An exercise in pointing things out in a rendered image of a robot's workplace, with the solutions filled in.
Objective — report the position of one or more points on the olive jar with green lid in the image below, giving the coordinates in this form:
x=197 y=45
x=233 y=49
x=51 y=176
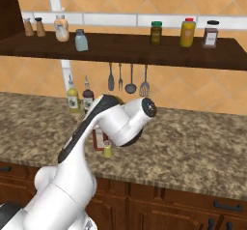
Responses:
x=156 y=34

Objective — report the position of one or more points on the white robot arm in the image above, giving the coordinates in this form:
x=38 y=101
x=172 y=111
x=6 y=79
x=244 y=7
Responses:
x=70 y=182

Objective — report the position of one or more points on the dark sauce bottle with spout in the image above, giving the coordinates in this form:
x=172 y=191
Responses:
x=87 y=99

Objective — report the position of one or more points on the grey hanging spatula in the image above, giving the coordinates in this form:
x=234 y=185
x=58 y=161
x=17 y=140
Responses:
x=111 y=80

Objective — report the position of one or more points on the brown jar with black lid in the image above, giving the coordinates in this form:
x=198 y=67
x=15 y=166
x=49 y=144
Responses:
x=210 y=36

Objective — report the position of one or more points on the brown wooden drawer front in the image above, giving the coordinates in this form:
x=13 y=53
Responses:
x=19 y=172
x=199 y=201
x=112 y=187

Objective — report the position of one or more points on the peach bottle with white label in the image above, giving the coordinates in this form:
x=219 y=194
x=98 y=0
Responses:
x=61 y=29

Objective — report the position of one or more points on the grey hanging ladle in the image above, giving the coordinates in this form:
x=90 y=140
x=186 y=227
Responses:
x=130 y=87

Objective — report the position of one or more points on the grey hanging fork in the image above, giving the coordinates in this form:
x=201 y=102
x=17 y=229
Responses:
x=120 y=77

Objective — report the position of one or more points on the pale blue-grey shaker jar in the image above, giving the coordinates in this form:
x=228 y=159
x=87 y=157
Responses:
x=81 y=41

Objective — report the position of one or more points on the yellow-green shaker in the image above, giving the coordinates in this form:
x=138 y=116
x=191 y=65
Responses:
x=107 y=150

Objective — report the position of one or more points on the brown wooden cabinet door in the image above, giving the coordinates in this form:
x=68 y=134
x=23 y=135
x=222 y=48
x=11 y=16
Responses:
x=109 y=213
x=239 y=223
x=173 y=217

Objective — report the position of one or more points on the dark wooden wall shelf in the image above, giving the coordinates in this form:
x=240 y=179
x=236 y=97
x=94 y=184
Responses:
x=128 y=48

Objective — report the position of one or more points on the yellow oil bottle with spout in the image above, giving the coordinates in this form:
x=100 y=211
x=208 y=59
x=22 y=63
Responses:
x=73 y=100

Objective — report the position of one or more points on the dark wooden wall cabinet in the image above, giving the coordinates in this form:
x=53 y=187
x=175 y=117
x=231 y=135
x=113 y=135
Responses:
x=8 y=11

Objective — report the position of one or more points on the grey hanging slotted turner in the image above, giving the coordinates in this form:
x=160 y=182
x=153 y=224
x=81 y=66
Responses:
x=144 y=90

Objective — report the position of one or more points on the yellow bottle with red cap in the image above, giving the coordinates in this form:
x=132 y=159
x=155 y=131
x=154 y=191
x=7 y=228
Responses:
x=187 y=33

